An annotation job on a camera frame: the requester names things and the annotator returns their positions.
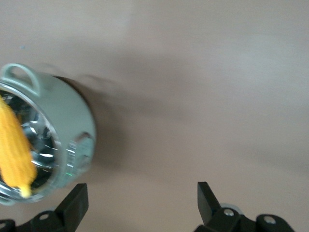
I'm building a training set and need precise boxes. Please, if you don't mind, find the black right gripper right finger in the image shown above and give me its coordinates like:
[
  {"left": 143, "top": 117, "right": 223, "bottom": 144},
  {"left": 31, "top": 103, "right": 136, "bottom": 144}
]
[{"left": 194, "top": 181, "right": 297, "bottom": 232}]

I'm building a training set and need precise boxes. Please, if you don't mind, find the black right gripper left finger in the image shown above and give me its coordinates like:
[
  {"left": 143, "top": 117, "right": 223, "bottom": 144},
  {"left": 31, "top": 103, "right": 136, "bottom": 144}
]
[{"left": 0, "top": 183, "right": 89, "bottom": 232}]

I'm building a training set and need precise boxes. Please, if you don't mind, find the yellow corn cob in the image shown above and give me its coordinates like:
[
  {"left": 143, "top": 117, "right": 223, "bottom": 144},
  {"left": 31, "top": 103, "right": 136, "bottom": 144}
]
[{"left": 0, "top": 95, "right": 38, "bottom": 199}]

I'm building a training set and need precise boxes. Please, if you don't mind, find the grey-green cooking pot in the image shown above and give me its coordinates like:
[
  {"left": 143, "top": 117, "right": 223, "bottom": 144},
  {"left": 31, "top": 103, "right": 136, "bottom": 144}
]
[{"left": 0, "top": 63, "right": 97, "bottom": 207}]

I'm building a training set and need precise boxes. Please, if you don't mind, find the brown table cloth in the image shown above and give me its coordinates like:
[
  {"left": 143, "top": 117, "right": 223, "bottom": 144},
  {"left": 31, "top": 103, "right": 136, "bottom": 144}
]
[{"left": 0, "top": 0, "right": 309, "bottom": 232}]

